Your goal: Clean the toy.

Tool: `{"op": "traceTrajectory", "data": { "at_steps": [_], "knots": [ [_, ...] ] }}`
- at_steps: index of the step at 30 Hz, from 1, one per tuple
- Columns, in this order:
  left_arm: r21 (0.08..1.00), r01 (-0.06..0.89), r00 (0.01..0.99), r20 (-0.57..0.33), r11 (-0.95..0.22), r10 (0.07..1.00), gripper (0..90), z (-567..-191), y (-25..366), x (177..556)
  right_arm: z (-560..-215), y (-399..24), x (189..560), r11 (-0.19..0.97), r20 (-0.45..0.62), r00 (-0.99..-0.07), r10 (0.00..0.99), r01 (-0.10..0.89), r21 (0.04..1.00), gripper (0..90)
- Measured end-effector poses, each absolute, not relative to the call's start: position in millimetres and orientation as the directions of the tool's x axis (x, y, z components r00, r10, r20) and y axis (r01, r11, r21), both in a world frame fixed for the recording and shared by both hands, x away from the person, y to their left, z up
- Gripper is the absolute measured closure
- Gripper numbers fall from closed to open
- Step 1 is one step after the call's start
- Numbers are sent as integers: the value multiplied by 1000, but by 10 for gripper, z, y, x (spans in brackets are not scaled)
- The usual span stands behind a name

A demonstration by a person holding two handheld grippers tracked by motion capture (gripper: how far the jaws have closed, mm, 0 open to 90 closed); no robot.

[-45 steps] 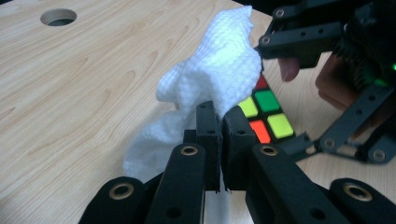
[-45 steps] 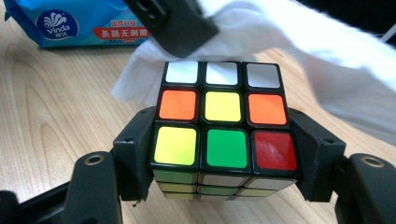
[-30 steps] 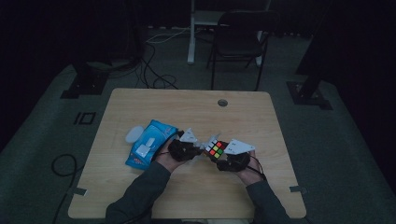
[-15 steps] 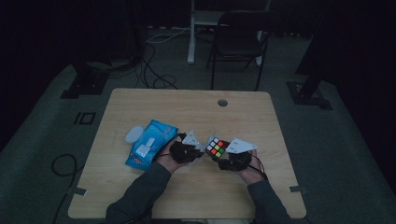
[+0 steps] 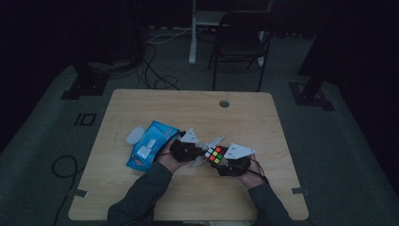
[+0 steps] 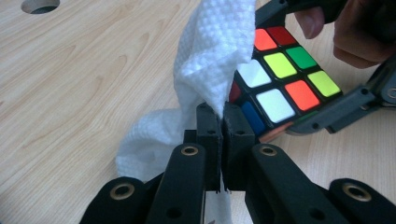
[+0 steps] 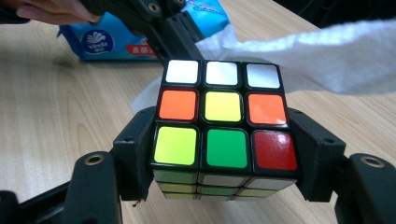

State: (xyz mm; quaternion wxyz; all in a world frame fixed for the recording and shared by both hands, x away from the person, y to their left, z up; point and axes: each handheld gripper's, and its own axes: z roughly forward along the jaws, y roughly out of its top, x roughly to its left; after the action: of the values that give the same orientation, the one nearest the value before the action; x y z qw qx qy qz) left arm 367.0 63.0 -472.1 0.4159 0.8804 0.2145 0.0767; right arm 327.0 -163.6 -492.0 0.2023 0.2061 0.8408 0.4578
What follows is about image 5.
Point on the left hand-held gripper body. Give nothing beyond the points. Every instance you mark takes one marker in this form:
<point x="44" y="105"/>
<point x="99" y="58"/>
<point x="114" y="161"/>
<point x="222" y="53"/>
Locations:
<point x="183" y="152"/>

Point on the grey tape strip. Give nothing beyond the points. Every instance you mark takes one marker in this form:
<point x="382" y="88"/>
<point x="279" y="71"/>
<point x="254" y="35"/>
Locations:
<point x="299" y="190"/>
<point x="78" y="192"/>

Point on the black folding chair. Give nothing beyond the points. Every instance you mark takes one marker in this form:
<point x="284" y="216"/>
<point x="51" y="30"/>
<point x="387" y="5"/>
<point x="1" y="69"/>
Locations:
<point x="241" y="47"/>

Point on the person's left hand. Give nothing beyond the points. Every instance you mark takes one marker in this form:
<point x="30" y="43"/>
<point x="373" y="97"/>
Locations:
<point x="167" y="160"/>

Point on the blue wet wipes pack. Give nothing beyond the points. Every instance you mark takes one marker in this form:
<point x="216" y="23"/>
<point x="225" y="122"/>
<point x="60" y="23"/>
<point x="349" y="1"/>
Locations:
<point x="152" y="147"/>

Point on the person's right hand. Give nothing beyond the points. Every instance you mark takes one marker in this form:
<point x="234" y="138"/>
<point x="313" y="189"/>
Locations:
<point x="251" y="179"/>

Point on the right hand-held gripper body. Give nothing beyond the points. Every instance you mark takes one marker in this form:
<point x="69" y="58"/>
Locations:
<point x="238" y="164"/>

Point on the grey table grommet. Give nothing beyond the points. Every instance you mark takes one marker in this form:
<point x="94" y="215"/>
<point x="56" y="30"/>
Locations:
<point x="224" y="103"/>

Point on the white desk frame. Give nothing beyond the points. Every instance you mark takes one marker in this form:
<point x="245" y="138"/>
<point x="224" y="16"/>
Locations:
<point x="193" y="37"/>

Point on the black stand with base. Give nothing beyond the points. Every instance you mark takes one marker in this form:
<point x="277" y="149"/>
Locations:
<point x="85" y="84"/>
<point x="310" y="94"/>

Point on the multicoloured puzzle cube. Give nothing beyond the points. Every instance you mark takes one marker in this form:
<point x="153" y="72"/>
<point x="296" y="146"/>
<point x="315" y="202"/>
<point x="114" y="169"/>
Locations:
<point x="214" y="154"/>

